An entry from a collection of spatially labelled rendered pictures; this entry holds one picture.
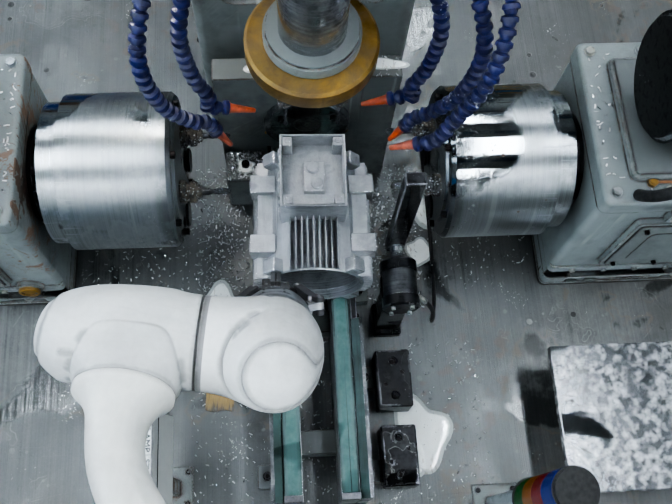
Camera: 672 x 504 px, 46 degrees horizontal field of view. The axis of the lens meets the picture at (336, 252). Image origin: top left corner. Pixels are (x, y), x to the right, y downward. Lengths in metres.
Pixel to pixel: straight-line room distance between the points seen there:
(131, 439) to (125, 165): 0.53
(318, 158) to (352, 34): 0.25
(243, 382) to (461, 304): 0.80
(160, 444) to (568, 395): 0.66
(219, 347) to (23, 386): 0.76
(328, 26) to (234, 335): 0.41
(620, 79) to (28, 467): 1.16
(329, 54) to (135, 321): 0.44
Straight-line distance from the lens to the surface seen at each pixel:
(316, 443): 1.38
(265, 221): 1.25
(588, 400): 1.41
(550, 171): 1.26
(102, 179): 1.22
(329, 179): 1.23
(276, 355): 0.76
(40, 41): 1.81
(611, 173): 1.27
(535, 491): 1.12
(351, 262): 1.20
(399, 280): 1.25
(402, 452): 1.38
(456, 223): 1.27
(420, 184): 1.09
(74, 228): 1.27
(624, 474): 1.41
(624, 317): 1.60
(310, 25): 0.99
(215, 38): 1.40
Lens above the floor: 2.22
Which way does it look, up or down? 69 degrees down
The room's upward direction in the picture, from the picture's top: 8 degrees clockwise
